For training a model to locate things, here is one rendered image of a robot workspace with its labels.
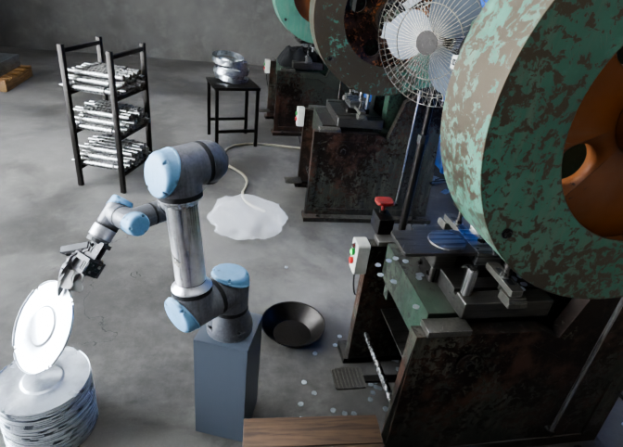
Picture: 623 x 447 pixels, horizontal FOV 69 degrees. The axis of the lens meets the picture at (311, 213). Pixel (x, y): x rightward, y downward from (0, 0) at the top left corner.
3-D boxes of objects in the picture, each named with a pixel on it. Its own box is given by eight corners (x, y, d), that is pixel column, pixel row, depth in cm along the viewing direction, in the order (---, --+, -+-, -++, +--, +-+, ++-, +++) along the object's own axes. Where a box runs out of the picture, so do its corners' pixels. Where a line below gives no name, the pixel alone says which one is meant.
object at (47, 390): (38, 431, 135) (37, 429, 135) (-32, 395, 143) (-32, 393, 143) (109, 364, 159) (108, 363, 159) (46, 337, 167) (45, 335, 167)
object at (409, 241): (396, 287, 146) (404, 251, 140) (383, 261, 158) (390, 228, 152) (466, 285, 151) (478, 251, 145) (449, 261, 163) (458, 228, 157)
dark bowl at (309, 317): (262, 359, 198) (263, 348, 195) (258, 312, 224) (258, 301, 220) (329, 355, 204) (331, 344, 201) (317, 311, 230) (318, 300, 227)
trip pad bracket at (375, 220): (372, 260, 182) (380, 218, 172) (365, 247, 190) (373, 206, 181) (386, 260, 183) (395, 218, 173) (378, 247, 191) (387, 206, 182)
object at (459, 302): (460, 319, 136) (465, 303, 133) (407, 238, 175) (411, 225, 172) (547, 315, 142) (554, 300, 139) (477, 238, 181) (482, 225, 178)
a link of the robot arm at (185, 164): (229, 320, 138) (214, 144, 116) (188, 344, 127) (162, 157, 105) (205, 304, 145) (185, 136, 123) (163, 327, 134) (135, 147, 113)
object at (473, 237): (475, 265, 147) (478, 253, 144) (454, 240, 159) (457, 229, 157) (500, 264, 148) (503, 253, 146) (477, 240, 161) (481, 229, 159)
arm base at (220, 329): (198, 338, 145) (198, 313, 140) (216, 307, 158) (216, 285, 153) (244, 347, 143) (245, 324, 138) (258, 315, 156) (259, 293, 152)
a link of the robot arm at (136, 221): (158, 207, 145) (140, 198, 151) (126, 218, 137) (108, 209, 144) (162, 229, 148) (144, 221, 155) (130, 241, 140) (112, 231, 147)
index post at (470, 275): (463, 296, 136) (472, 270, 132) (458, 289, 139) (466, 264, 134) (471, 296, 137) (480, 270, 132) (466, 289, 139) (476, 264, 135)
